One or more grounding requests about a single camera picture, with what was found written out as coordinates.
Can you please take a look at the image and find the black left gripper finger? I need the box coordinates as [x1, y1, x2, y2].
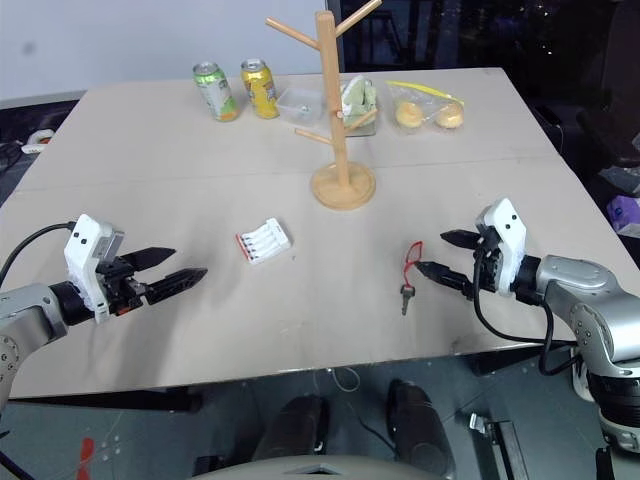
[118, 246, 178, 274]
[144, 267, 209, 307]

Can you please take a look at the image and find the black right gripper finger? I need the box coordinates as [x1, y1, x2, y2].
[439, 229, 482, 250]
[416, 260, 475, 299]

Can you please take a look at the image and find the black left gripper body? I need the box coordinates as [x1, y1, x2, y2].
[94, 255, 150, 317]

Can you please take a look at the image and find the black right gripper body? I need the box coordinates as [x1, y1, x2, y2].
[468, 227, 504, 301]

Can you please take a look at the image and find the key with red carabiner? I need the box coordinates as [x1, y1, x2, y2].
[398, 240, 426, 318]

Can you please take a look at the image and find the white red battery charger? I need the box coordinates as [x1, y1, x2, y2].
[234, 216, 296, 266]

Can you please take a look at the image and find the yellow round bread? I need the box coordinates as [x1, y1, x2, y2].
[394, 99, 427, 128]
[435, 102, 467, 129]

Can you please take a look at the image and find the clear zip bag yellow seal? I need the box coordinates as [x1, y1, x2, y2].
[384, 79, 472, 138]

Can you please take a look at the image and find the purple white bag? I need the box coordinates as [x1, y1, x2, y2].
[606, 193, 640, 234]

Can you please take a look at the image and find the dark rounded shape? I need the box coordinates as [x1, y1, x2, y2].
[386, 378, 455, 480]

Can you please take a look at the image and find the wooden peg tree stand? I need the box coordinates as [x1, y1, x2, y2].
[264, 0, 384, 211]

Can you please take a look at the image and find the white power strip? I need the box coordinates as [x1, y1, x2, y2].
[21, 128, 54, 154]

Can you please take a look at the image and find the green folded cloth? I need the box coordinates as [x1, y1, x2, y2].
[339, 75, 379, 126]

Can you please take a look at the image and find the green drink can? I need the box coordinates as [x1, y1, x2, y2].
[192, 61, 240, 123]

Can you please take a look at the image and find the yellow drink can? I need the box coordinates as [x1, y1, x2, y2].
[239, 58, 282, 121]

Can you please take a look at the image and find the clear plastic container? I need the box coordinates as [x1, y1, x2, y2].
[275, 86, 327, 129]

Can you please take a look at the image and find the grey robot torso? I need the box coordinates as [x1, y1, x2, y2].
[191, 452, 402, 480]

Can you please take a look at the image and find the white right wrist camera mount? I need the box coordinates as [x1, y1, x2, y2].
[474, 197, 529, 299]

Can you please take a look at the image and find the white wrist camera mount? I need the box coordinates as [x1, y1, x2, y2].
[474, 197, 529, 299]
[63, 213, 126, 324]

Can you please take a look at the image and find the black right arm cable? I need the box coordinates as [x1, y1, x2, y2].
[471, 248, 577, 377]

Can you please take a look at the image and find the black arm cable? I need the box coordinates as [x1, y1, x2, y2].
[471, 248, 577, 377]
[0, 222, 79, 287]

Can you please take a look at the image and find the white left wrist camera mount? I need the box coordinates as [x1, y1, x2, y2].
[63, 213, 126, 324]

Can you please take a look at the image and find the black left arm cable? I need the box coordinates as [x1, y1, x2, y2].
[0, 222, 79, 287]

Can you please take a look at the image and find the white thin cord loop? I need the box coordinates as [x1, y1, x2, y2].
[328, 366, 362, 395]

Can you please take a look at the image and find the black metal bracket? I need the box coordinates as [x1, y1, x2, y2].
[468, 411, 532, 480]

